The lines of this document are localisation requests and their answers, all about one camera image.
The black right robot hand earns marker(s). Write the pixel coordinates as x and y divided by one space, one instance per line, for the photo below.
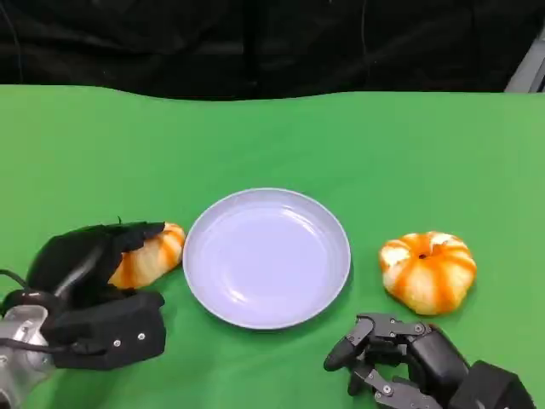
434 358

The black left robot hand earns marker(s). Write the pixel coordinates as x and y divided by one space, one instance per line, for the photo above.
64 260

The orange white toy bread roll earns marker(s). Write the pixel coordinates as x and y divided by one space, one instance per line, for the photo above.
153 262
428 277

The lilac plate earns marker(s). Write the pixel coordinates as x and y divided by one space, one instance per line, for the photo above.
266 264

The green table cloth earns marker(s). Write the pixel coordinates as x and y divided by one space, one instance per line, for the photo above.
272 149

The black backdrop curtain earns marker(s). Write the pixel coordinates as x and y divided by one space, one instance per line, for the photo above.
255 42

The grey metal frame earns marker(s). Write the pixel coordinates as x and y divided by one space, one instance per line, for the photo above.
528 70

